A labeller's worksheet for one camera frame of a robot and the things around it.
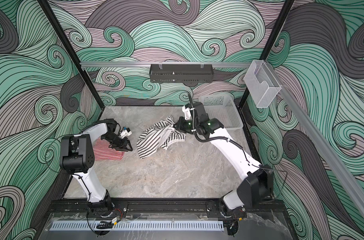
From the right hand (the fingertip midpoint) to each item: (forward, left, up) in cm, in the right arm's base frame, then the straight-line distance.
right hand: (172, 125), depth 75 cm
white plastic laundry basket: (+38, -38, -26) cm, 60 cm away
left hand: (-2, +28, -23) cm, 36 cm away
